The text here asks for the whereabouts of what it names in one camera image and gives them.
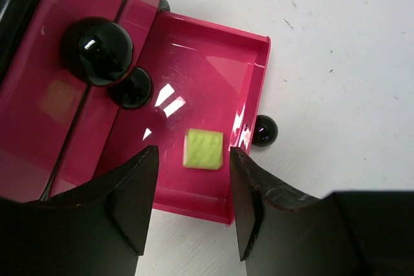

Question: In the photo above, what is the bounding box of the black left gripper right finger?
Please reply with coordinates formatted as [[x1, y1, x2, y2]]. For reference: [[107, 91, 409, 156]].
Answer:
[[230, 147, 413, 275]]

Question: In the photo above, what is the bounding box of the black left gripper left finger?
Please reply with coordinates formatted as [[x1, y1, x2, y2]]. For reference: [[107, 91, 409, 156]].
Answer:
[[1, 145, 159, 275]]

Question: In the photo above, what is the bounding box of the pale yellow small lego brick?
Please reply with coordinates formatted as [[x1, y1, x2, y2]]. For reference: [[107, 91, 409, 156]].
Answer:
[[183, 129, 224, 170]]

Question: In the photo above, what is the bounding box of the pink drawer with black knob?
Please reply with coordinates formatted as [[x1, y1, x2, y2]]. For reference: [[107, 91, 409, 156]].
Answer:
[[1, 0, 122, 202]]

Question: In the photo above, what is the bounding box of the black drawer cabinet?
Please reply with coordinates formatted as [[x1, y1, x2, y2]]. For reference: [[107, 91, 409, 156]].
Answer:
[[1, 0, 39, 78]]

